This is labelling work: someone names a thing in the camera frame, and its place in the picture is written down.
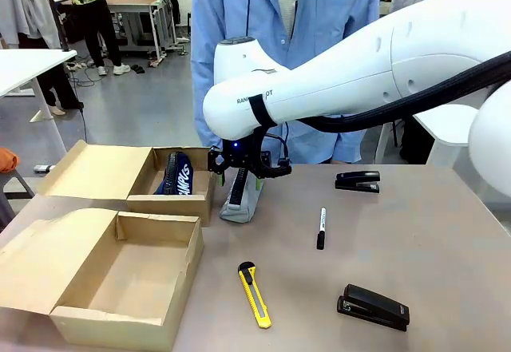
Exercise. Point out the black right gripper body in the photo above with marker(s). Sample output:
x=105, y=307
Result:
x=239, y=156

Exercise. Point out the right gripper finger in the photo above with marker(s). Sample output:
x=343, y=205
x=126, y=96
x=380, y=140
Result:
x=259, y=184
x=222, y=178

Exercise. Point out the grey zippered pencil case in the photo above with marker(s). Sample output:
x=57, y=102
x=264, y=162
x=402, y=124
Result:
x=243, y=208

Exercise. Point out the blue Campus pencil case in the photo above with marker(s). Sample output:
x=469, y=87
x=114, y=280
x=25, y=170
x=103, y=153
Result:
x=181, y=176

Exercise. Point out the white black-capped marker pen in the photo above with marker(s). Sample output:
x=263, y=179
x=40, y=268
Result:
x=321, y=228

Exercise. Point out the small black stapler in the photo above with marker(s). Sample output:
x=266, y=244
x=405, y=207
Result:
x=357, y=180

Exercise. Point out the yellow utility knife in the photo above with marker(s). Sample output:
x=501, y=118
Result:
x=253, y=294

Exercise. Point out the small cardboard box with lid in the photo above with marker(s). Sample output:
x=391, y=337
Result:
x=92, y=172

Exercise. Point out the large black stapler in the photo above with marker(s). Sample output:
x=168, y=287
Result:
x=375, y=308

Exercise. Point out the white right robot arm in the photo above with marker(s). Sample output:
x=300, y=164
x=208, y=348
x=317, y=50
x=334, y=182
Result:
x=359, y=68

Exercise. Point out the large cardboard box with lid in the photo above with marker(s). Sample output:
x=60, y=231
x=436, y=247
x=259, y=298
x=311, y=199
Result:
x=48, y=264

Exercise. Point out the person in blue coat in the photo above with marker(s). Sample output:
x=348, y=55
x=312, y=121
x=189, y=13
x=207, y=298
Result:
x=327, y=9

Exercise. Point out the white power strip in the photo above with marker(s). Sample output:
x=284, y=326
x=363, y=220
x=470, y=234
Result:
x=43, y=168

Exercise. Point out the wooden-top workbench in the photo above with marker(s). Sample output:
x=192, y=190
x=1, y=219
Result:
x=135, y=2

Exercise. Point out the white side table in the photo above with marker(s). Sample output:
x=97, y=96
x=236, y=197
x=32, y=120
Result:
x=443, y=124

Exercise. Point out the grey chair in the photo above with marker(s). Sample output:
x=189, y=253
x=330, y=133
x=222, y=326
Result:
x=18, y=184

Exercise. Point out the person in yellow patterned shirt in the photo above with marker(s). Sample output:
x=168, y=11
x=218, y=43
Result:
x=89, y=13

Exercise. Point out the orange cloth item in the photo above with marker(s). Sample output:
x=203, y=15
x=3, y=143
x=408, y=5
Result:
x=7, y=159

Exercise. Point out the white table with angled leg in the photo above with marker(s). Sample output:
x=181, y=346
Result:
x=24, y=64

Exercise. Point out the black stand pole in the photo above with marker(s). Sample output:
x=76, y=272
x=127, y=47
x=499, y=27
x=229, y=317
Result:
x=56, y=13

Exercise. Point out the person in grey jacket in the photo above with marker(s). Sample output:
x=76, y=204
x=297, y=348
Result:
x=24, y=1

